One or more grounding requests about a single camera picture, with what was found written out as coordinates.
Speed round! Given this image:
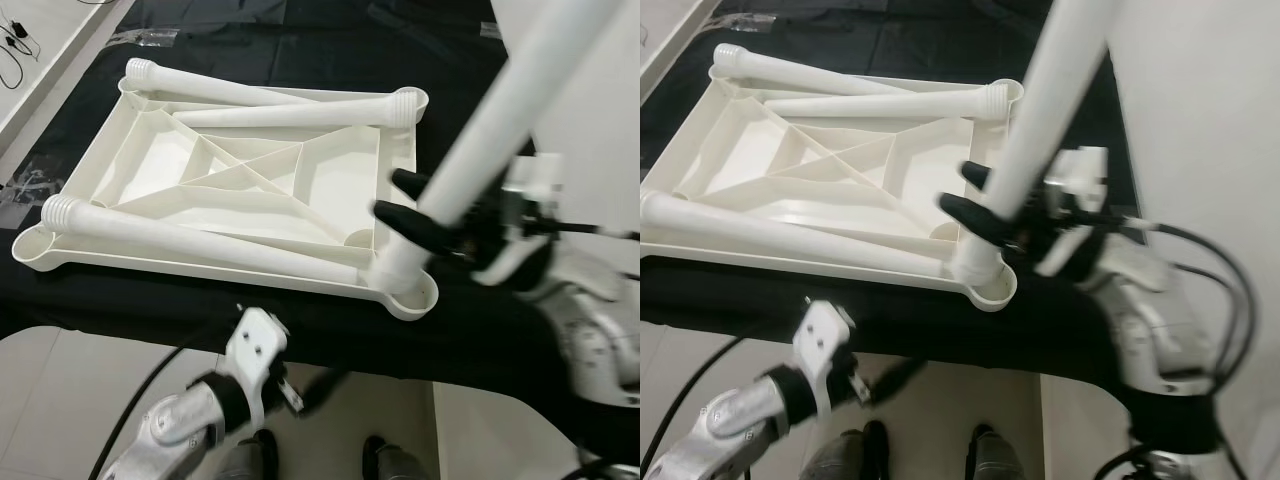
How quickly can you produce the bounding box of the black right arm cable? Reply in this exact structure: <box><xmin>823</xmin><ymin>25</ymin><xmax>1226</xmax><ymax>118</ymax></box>
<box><xmin>540</xmin><ymin>220</ymin><xmax>641</xmax><ymax>480</ymax></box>
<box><xmin>1120</xmin><ymin>218</ymin><xmax>1261</xmax><ymax>480</ymax></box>

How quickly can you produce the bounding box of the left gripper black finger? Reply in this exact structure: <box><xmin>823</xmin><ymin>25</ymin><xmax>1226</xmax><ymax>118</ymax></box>
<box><xmin>298</xmin><ymin>368</ymin><xmax>353</xmax><ymax>409</ymax></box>
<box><xmin>868</xmin><ymin>358</ymin><xmax>929</xmax><ymax>406</ymax></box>

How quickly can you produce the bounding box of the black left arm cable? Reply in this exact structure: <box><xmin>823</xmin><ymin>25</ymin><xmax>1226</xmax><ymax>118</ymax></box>
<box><xmin>88</xmin><ymin>320</ymin><xmax>236</xmax><ymax>480</ymax></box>
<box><xmin>640</xmin><ymin>330</ymin><xmax>771</xmax><ymax>471</ymax></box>

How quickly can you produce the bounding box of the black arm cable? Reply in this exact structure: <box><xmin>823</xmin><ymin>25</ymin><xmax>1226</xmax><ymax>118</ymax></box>
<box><xmin>540</xmin><ymin>220</ymin><xmax>641</xmax><ymax>480</ymax></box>
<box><xmin>88</xmin><ymin>320</ymin><xmax>236</xmax><ymax>480</ymax></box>
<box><xmin>640</xmin><ymin>330</ymin><xmax>771</xmax><ymax>471</ymax></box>
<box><xmin>1120</xmin><ymin>218</ymin><xmax>1261</xmax><ymax>480</ymax></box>

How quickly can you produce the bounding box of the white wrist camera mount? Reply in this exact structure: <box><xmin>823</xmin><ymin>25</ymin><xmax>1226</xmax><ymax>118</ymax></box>
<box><xmin>1045</xmin><ymin>147</ymin><xmax>1111</xmax><ymax>276</ymax></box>
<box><xmin>495</xmin><ymin>153</ymin><xmax>566</xmax><ymax>286</ymax></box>
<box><xmin>225</xmin><ymin>307</ymin><xmax>291</xmax><ymax>421</ymax></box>
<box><xmin>793</xmin><ymin>300</ymin><xmax>856</xmax><ymax>416</ymax></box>

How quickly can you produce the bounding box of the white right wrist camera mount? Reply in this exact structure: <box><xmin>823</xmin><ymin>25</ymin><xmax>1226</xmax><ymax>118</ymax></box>
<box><xmin>1045</xmin><ymin>147</ymin><xmax>1111</xmax><ymax>276</ymax></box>
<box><xmin>495</xmin><ymin>153</ymin><xmax>566</xmax><ymax>286</ymax></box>

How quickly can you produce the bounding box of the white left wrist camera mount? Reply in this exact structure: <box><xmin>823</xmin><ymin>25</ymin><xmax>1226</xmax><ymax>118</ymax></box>
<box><xmin>225</xmin><ymin>307</ymin><xmax>291</xmax><ymax>421</ymax></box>
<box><xmin>793</xmin><ymin>300</ymin><xmax>856</xmax><ymax>416</ymax></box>

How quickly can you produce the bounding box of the black charger cable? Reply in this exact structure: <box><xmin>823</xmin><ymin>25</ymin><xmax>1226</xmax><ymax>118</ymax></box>
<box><xmin>0</xmin><ymin>20</ymin><xmax>36</xmax><ymax>89</ymax></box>

